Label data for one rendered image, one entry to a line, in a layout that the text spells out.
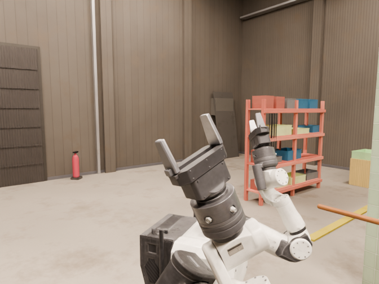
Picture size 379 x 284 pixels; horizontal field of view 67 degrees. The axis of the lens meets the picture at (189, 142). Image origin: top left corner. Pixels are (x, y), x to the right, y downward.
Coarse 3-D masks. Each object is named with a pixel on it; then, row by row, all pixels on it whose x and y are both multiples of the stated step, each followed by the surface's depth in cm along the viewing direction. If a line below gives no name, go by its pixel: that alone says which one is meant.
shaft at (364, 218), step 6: (318, 204) 176; (330, 210) 169; (336, 210) 167; (342, 210) 165; (348, 216) 162; (354, 216) 159; (360, 216) 157; (366, 216) 155; (372, 222) 152; (378, 222) 150
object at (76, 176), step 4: (76, 152) 724; (76, 156) 724; (72, 160) 724; (76, 160) 723; (72, 164) 726; (76, 164) 724; (76, 168) 725; (76, 172) 726; (76, 176) 727; (80, 176) 735
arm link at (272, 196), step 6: (264, 192) 111; (270, 192) 113; (276, 192) 113; (264, 198) 111; (270, 198) 110; (276, 198) 111; (282, 198) 108; (288, 198) 107; (270, 204) 110; (276, 204) 107; (282, 204) 106
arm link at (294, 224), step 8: (280, 208) 107; (288, 208) 106; (280, 216) 109; (288, 216) 106; (296, 216) 106; (288, 224) 106; (296, 224) 105; (304, 224) 106; (288, 232) 108; (296, 232) 106; (304, 232) 105; (288, 240) 106
